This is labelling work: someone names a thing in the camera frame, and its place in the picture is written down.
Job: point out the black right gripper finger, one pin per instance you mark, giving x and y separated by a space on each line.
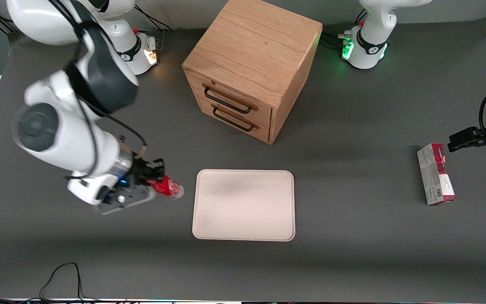
152 177
154 164

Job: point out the black parked left gripper finger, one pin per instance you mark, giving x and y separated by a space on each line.
462 139

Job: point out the red can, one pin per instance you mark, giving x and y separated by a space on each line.
169 188

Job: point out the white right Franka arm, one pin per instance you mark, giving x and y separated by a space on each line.
57 139

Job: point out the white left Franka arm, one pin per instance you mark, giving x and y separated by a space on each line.
369 55

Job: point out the white rectangular tray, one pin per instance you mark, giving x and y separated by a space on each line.
243 207

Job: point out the red and grey carton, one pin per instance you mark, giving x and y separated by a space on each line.
435 173

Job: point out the wooden two-drawer cabinet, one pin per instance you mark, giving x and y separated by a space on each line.
251 46

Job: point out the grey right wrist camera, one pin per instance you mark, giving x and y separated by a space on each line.
127 202

